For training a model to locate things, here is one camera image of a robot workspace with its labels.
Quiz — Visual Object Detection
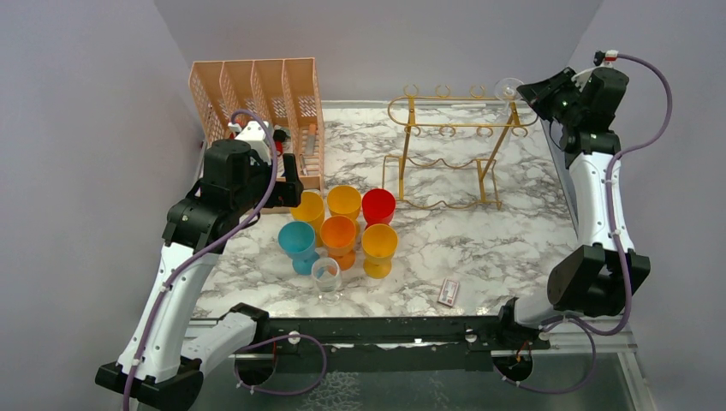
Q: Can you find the red wine glass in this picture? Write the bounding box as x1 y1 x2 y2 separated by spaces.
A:
361 188 396 226

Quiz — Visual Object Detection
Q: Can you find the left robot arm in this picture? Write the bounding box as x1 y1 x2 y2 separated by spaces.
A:
95 140 303 410

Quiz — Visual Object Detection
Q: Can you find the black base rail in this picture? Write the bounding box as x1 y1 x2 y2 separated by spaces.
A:
187 315 631 376

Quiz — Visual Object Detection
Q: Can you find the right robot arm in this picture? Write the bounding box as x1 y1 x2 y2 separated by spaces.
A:
493 67 651 348

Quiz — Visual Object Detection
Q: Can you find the orange wine glass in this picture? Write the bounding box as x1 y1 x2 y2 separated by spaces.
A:
320 215 358 271

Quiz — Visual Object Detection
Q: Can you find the blue wine glass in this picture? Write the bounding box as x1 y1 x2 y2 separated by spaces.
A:
277 221 320 276

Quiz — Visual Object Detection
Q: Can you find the gold wire glass rack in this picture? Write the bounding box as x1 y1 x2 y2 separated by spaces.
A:
381 85 537 210

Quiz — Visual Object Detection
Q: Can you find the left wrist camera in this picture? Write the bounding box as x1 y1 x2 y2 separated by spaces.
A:
228 120 273 165

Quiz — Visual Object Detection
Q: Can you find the yellow wine glass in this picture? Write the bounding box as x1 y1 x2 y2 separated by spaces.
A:
326 185 362 235
290 191 325 247
361 223 398 279

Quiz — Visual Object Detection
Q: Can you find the small red white card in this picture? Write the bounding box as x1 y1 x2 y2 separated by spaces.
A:
437 278 460 307

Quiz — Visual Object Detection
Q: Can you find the red black marker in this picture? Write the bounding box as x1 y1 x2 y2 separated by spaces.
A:
273 129 288 155

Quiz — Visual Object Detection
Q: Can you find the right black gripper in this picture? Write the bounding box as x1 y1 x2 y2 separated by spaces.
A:
515 68 582 128

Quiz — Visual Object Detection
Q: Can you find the peach plastic file organizer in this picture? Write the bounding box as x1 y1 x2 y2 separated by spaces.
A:
187 57 327 194

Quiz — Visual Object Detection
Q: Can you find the clear wine glass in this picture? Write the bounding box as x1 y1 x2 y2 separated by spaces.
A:
493 77 523 116
311 257 342 305

